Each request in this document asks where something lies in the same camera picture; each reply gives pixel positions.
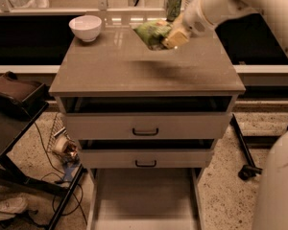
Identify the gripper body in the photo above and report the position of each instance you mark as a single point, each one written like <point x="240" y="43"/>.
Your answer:
<point x="193" y="20"/>

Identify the green jalapeno chip bag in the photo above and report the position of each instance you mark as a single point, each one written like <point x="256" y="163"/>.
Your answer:
<point x="152" y="33"/>

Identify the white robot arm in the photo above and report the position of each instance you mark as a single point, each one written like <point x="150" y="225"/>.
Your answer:
<point x="200" y="16"/>

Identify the white ceramic bowl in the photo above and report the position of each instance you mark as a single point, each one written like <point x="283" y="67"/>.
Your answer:
<point x="86" y="27"/>

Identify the brown leather bag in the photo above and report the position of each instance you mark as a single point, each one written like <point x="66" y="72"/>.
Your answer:
<point x="20" y="99"/>

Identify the green soda can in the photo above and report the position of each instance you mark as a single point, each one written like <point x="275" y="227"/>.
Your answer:
<point x="172" y="9"/>

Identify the grey drawer cabinet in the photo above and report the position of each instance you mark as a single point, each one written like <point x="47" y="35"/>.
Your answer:
<point x="118" y="64"/>

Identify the upper grey drawer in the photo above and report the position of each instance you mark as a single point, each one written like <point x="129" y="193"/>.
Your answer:
<point x="153" y="118"/>

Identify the black office chair base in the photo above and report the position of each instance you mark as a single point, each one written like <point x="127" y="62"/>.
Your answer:
<point x="264" y="142"/>

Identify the white tape roll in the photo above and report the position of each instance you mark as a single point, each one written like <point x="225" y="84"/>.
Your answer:
<point x="61" y="145"/>

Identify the white sneaker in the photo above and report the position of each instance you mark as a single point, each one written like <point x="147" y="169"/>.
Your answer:
<point x="11" y="206"/>

